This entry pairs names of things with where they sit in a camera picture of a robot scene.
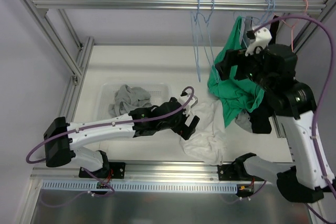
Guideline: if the white tank top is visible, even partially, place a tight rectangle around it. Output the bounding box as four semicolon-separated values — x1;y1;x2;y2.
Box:
180;100;227;165

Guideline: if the blue hanger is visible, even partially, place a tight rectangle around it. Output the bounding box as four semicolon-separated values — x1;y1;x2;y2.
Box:
203;0;219;83
238;0;271;49
190;0;201;82
259;0;276;24

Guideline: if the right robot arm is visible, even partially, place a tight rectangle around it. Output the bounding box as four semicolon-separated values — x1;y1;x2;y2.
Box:
215;44;335;204

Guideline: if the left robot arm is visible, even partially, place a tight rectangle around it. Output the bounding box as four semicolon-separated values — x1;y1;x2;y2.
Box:
44;94;200;178

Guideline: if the green tank top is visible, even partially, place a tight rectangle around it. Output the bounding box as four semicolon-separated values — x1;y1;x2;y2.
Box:
207;16;264;127

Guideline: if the black tank top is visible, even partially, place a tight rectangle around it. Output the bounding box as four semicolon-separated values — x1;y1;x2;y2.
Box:
248;21;280;134

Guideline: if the light grey tank top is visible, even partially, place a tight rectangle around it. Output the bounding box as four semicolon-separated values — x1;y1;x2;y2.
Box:
235;15;254;132

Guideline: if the pink hanger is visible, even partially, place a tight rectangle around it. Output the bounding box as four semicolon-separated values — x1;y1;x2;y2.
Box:
280;0;309;51

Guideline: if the white perforated plastic basket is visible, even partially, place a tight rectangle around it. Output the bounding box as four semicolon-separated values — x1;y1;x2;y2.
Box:
94;82;171;120

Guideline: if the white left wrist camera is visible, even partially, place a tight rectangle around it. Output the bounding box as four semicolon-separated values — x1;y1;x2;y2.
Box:
177;91;198;115

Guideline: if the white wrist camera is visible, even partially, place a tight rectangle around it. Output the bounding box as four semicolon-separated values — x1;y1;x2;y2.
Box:
177;91;198;115
245;27;272;56

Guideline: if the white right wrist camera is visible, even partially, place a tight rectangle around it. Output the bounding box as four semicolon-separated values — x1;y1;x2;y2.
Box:
245;27;272;56

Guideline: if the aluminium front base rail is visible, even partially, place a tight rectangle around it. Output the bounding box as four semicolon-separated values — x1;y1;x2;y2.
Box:
30;158;295;183

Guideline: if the right aluminium frame post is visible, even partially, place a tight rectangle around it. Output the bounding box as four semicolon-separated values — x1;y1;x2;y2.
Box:
272;0;336;51

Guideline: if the aluminium frame post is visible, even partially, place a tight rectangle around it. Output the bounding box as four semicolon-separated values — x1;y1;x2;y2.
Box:
20;0;95;86
272;0;336;51

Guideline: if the left aluminium frame post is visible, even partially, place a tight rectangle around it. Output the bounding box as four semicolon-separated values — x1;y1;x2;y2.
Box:
20;0;95;86

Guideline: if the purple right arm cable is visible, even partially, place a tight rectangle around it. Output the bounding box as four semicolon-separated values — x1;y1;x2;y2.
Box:
253;14;336;224

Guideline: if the white slotted cable duct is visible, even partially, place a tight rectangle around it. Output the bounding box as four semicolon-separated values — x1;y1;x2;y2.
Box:
41;180;238;194

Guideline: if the aluminium hanging rail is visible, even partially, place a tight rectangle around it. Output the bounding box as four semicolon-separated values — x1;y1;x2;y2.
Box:
33;0;326;14

